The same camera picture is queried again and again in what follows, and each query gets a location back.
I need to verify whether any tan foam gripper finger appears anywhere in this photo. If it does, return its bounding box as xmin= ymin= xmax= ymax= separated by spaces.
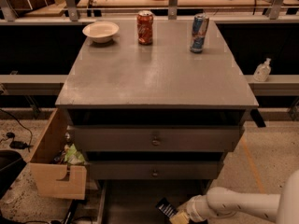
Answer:
xmin=169 ymin=210 xmax=190 ymax=224

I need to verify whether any dark blue rxbar wrapper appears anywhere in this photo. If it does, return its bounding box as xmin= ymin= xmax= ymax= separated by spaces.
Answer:
xmin=156 ymin=198 xmax=178 ymax=217

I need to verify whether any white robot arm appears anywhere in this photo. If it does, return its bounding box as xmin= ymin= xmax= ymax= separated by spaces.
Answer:
xmin=170 ymin=171 xmax=299 ymax=224

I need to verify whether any grey bottom drawer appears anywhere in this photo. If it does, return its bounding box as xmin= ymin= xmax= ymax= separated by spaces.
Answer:
xmin=97 ymin=180 xmax=203 ymax=224

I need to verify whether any grey drawer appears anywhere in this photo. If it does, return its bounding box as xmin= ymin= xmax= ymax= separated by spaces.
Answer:
xmin=68 ymin=126 xmax=244 ymax=152
xmin=89 ymin=161 xmax=223 ymax=180
xmin=97 ymin=180 xmax=203 ymax=224

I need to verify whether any grey middle drawer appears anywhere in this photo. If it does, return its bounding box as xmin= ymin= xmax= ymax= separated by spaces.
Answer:
xmin=89 ymin=161 xmax=223 ymax=180

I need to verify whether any grey drawer cabinet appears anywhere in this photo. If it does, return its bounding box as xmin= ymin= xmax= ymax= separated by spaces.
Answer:
xmin=55 ymin=18 xmax=259 ymax=224

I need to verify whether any grey top drawer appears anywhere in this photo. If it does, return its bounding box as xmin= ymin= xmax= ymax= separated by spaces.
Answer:
xmin=68 ymin=126 xmax=244 ymax=152

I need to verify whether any wooden open box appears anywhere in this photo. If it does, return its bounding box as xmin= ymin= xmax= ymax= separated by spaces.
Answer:
xmin=29 ymin=109 xmax=87 ymax=200

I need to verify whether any green snack bag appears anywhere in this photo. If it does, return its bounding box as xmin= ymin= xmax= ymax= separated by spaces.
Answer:
xmin=64 ymin=144 xmax=85 ymax=165

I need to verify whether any clear sanitizer bottle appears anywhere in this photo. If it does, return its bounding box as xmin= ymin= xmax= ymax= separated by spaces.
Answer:
xmin=253 ymin=58 xmax=271 ymax=82

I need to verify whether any blue energy drink can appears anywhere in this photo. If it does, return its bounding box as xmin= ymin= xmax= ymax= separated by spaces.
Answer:
xmin=190 ymin=13 xmax=209 ymax=53

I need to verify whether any red soda can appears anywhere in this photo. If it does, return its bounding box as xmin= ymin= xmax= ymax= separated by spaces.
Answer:
xmin=137 ymin=10 xmax=153 ymax=45

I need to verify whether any white bowl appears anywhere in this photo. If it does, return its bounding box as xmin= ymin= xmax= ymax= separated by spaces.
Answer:
xmin=82 ymin=21 xmax=119 ymax=44

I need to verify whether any black power adapter cable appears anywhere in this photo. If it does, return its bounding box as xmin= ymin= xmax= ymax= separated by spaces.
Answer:
xmin=0 ymin=108 xmax=34 ymax=153

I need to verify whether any metal guard rail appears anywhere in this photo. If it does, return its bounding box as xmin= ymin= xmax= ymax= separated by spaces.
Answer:
xmin=0 ymin=0 xmax=299 ymax=24

